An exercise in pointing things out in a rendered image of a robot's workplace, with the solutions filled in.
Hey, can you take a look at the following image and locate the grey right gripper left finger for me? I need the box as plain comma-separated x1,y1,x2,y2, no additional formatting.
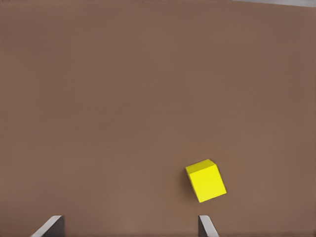
30,215,65,237

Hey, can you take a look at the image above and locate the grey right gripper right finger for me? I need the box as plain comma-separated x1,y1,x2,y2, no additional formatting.
198,215,220,237

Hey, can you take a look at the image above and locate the yellow cube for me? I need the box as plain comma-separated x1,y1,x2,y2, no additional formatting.
185,158,227,203

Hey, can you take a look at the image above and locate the silver frame post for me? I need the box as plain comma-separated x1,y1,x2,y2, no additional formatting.
232,0,316,7

